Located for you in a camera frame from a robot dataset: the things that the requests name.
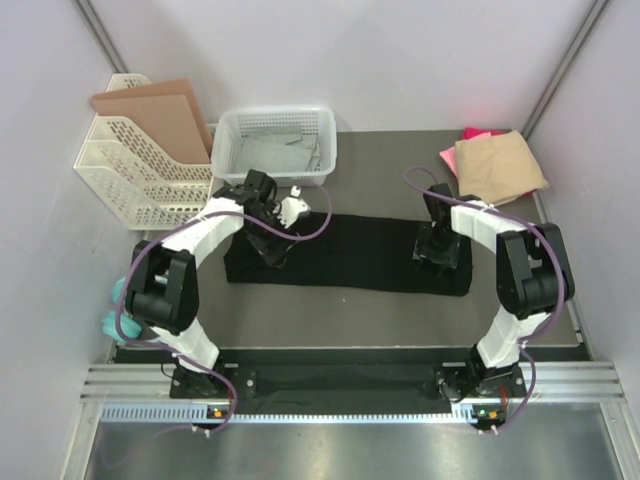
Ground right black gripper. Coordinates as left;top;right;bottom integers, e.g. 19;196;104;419
415;222;461;275

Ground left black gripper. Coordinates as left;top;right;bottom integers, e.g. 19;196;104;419
244;201;300;267

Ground black daisy print t-shirt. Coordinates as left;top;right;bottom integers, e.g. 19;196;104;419
224;214;473;297

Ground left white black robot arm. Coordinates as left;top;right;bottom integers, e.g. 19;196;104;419
124;170;310;398

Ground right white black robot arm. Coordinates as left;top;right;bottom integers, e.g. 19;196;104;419
413;184;575;402

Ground pink folded t-shirt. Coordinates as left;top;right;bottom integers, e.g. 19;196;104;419
439;146;458;177

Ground beige folded t-shirt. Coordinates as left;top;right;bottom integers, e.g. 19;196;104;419
454;131;549;206

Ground grey folded cloth in basket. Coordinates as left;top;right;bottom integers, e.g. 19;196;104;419
232;126;320;174

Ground white perforated plastic basket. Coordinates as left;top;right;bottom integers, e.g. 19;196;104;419
211;106;337;187

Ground red folded t-shirt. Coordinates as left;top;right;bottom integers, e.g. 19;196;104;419
461;127;507;140

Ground cream perforated file organizer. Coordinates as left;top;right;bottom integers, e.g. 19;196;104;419
74;74;213;231

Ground teal cat ear headphones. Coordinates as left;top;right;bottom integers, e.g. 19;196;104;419
102;277;161;346

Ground brown cardboard folder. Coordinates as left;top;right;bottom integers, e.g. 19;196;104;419
90;78;213;165

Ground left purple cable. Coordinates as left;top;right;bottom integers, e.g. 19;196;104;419
114;182;334;432

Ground purple cable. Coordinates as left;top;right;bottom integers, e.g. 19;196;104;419
114;182;334;432
403;167;576;434

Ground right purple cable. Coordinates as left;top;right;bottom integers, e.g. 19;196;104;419
403;167;576;434

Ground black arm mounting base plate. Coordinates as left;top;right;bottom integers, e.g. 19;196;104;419
169;349;526;416

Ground slotted grey cable duct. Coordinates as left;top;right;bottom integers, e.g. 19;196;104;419
99;403;511;426

